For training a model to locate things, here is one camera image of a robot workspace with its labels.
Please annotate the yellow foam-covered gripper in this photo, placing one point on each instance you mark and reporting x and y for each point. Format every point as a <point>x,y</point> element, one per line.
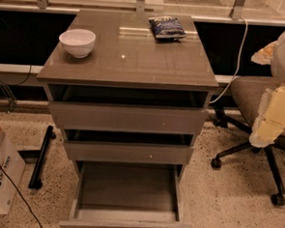
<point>270,123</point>

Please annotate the grey bottom drawer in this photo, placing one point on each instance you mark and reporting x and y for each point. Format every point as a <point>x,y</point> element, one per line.
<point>126,195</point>

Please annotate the grey drawer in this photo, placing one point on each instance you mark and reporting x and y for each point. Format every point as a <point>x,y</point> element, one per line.
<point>126,195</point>
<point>129,146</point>
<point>128,109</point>

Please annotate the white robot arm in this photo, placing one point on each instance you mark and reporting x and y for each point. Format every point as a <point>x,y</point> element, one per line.
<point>271,120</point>

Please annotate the grey drawer cabinet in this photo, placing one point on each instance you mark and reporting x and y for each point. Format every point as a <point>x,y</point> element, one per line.
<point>127,55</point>

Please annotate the grey middle drawer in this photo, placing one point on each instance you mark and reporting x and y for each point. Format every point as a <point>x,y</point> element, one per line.
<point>129,146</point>

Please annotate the grey top drawer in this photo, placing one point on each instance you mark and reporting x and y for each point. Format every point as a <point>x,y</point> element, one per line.
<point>128,109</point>

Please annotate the brown office chair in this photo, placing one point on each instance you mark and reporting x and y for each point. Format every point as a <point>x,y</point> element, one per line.
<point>247,92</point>

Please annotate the metal window railing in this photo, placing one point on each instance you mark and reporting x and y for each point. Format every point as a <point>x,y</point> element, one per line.
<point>254,11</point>

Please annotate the blue snack bag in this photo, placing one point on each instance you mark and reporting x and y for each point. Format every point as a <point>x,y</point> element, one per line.
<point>167,27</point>

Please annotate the white ceramic bowl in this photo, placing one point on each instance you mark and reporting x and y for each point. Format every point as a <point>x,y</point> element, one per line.
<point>78,42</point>

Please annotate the black wheeled stand base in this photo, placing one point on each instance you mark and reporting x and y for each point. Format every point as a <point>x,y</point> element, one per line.
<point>39,156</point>

